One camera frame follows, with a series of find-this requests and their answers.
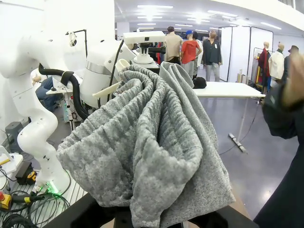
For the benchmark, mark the half mannequin in blue jeans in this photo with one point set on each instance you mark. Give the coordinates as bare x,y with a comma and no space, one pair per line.
47,92

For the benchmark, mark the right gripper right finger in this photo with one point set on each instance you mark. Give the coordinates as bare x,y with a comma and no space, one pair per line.
225,221

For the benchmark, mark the black bag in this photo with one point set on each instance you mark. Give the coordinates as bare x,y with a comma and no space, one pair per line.
199,83

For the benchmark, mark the figure in red shirt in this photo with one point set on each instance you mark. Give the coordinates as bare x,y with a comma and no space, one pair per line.
190,50

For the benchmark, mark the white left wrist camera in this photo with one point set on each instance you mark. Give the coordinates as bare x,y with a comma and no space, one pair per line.
142,36

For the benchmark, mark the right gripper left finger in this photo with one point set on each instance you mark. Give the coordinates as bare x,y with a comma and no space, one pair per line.
83,213

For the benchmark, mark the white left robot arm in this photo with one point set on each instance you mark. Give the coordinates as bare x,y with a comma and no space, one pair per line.
35,133

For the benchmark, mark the grey training pants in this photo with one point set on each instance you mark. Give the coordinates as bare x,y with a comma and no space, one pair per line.
147,133

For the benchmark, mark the mannequin in cream jacket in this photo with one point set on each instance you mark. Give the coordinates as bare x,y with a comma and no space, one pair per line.
276,66

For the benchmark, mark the black light stand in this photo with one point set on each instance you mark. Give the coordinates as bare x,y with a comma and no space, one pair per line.
86,42

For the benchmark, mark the person's left hand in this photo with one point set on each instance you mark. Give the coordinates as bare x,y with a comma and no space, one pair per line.
295,78

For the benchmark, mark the yellow red emergency stop button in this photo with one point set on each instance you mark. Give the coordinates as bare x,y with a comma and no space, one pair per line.
4,200

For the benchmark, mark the white partition panel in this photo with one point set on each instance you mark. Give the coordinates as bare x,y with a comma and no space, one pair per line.
259,35
235,52

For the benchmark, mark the person in beige shirt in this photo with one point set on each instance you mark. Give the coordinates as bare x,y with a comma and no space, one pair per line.
173,45

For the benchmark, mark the figure in dark open shirt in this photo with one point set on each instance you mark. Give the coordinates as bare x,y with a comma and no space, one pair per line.
211,52

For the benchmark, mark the person in dark shirt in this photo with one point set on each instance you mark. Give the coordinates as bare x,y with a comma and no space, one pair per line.
282,118

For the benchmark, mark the white table with T-foot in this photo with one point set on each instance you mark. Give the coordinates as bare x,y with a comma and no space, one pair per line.
225,89

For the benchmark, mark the mannequin in red coat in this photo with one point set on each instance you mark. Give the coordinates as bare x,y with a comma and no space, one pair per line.
264,64

